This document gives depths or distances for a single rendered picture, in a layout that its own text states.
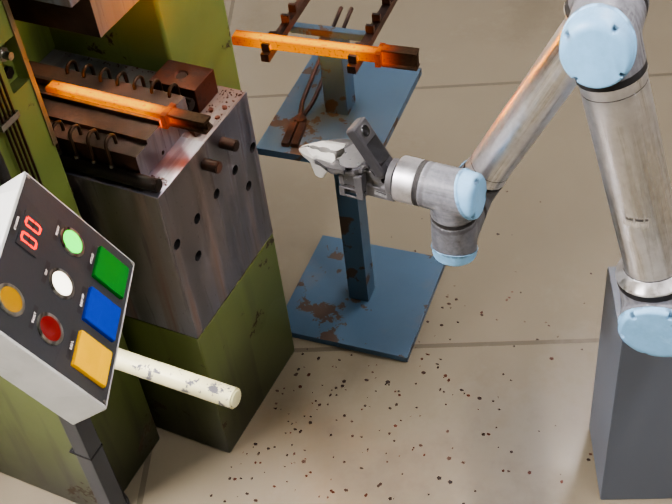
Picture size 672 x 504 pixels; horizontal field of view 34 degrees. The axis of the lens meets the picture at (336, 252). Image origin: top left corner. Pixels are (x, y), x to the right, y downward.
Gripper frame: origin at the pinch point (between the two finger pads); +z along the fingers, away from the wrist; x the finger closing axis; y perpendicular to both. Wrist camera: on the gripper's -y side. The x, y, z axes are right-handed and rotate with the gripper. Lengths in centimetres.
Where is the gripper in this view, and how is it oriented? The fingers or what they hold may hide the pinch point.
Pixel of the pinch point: (305, 147)
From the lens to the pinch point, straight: 219.5
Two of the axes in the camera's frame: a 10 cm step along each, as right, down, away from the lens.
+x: 4.3, -6.7, 6.1
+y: 1.0, 7.0, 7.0
